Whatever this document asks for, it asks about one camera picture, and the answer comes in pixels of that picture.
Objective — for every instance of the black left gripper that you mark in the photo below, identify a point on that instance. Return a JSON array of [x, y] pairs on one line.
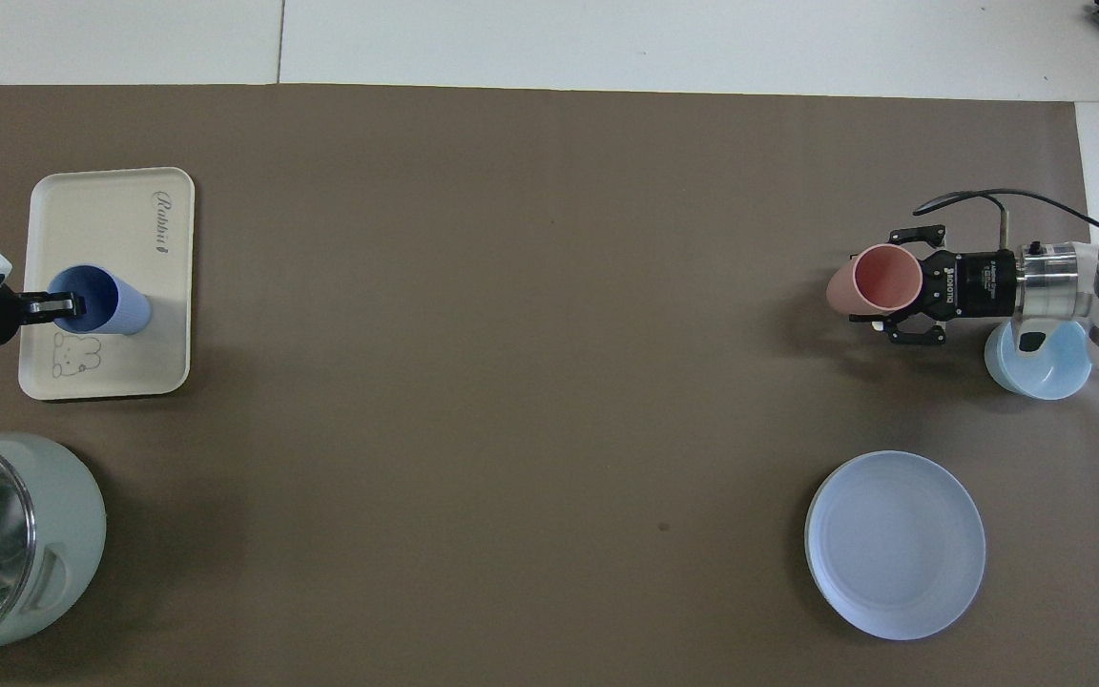
[[1, 320]]

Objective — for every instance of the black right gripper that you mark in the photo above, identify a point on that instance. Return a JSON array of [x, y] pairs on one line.
[[979, 284]]

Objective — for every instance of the pink plastic cup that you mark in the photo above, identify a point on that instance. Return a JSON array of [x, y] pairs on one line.
[[883, 277]]

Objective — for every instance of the blue plastic cup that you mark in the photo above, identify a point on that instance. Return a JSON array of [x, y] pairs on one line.
[[115, 305]]

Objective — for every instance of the cream rabbit print tray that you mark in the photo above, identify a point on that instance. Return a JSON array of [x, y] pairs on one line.
[[111, 229]]

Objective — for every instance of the light blue bowl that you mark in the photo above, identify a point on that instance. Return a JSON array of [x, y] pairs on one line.
[[1050, 372]]

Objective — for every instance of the pale green cooking pot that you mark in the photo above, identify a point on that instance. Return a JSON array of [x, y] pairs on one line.
[[68, 534]]

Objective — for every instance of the lavender round plate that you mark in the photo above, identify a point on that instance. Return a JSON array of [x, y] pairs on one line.
[[893, 544]]

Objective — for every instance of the brown table mat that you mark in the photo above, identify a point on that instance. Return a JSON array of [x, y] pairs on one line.
[[511, 382]]

